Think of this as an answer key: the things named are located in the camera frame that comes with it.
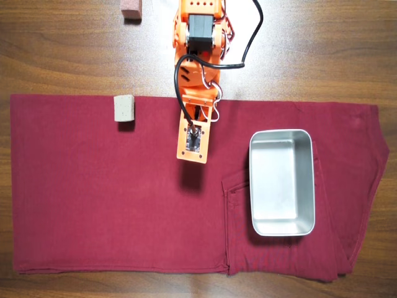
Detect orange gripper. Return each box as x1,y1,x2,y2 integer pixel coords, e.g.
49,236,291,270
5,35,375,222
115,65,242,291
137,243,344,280
181,86,218,123

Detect orange camera mount with board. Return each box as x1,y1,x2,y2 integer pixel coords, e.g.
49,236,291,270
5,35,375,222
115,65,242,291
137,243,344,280
176,109,213,165

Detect pink sponge block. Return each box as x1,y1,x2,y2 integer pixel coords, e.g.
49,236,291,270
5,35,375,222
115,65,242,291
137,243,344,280
120,0,143,20

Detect rectangular metal tray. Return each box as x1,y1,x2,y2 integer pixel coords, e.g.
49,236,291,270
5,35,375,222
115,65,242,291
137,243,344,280
248,129,316,237

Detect beige sponge cube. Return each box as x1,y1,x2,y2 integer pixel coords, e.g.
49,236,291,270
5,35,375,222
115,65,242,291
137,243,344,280
113,94,136,123

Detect dark red cloth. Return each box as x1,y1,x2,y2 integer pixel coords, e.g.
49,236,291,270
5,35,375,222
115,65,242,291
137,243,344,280
9,94,391,282

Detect white and red servo wires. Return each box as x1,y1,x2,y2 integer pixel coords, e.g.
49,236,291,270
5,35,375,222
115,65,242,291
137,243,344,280
200,63,225,123

